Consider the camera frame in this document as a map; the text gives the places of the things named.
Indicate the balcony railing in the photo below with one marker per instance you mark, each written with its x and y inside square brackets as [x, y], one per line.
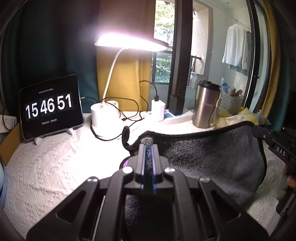
[163, 64]

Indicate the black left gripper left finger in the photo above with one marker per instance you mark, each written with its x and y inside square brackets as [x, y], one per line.
[95, 210]

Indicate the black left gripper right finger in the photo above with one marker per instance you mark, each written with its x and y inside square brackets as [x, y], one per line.
[201, 210]

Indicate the black window frame post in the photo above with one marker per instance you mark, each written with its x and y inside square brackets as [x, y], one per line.
[181, 47]

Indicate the white shirt on hanger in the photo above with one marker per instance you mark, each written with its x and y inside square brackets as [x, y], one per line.
[237, 49]

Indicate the yellow plastic bag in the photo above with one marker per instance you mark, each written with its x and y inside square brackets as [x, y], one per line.
[226, 119]

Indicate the tablet showing clock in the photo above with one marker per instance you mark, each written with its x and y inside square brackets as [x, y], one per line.
[50, 107]

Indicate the stainless steel travel mug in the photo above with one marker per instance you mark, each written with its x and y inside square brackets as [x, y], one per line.
[207, 102]

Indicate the dark green curtain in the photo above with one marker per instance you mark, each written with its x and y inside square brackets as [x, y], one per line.
[42, 40]

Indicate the white charger block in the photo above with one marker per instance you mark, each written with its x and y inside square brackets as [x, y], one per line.
[158, 110]

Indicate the black power adapter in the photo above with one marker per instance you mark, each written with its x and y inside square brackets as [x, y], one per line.
[176, 104]

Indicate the cardboard box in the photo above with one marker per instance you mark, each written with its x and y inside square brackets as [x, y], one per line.
[10, 144]

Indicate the mustard yellow curtain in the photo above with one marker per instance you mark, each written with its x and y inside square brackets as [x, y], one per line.
[133, 68]

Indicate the purple and grey towel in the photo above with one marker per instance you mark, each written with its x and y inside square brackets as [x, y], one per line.
[232, 157]

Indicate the white desk lamp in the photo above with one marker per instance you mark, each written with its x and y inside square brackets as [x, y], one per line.
[106, 115]

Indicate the white woven basket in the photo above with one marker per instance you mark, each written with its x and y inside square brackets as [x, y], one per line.
[230, 103]

